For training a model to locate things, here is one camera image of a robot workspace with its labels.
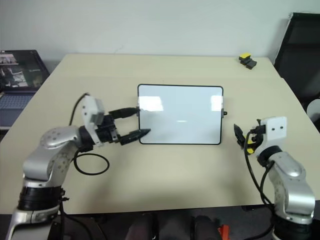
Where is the red orange tool handle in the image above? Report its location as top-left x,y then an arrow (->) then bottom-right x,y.
217,223 -> 231,240

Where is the black framed small whiteboard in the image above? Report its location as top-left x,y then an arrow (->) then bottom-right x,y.
136,83 -> 229,146

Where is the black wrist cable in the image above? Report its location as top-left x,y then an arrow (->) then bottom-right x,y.
244,130 -> 276,207
69,92 -> 111,177
259,159 -> 276,206

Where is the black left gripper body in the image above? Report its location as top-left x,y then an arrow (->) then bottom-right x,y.
95,113 -> 121,145

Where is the open dark laptop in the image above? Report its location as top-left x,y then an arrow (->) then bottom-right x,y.
0,49 -> 51,130

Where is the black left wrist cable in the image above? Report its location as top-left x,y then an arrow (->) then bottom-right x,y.
69,92 -> 111,177

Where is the white round object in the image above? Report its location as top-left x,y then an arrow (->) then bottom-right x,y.
306,98 -> 320,125

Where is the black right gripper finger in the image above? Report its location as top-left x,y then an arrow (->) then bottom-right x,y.
233,123 -> 246,150

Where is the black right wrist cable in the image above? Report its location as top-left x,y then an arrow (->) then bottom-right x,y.
259,159 -> 276,206
244,130 -> 276,207

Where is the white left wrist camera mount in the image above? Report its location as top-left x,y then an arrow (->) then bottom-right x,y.
80,95 -> 105,148

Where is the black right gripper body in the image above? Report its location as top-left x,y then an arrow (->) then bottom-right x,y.
250,124 -> 266,154

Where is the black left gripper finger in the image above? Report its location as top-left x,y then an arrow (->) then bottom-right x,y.
108,106 -> 139,119
119,128 -> 152,147

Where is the black left shoulder cable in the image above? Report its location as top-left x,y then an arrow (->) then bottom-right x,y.
58,189 -> 101,240

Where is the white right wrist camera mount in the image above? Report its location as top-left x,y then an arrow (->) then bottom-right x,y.
255,115 -> 288,158

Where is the black mesh chair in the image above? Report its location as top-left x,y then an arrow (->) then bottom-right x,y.
273,12 -> 320,114

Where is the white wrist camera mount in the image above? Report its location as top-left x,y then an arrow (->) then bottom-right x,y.
80,95 -> 105,148
255,115 -> 288,158

